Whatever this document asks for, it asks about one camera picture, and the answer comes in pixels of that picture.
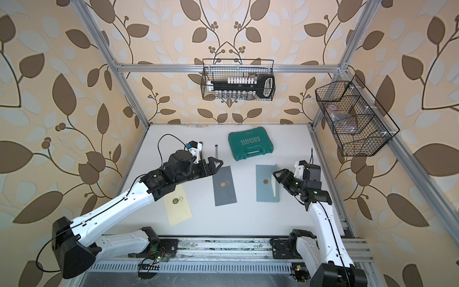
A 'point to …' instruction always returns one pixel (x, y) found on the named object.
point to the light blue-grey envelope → (264, 186)
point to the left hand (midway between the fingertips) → (215, 162)
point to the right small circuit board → (299, 272)
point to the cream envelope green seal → (177, 206)
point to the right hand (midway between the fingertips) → (277, 177)
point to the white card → (273, 184)
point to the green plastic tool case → (250, 143)
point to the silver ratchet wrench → (216, 155)
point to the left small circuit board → (147, 271)
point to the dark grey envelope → (224, 191)
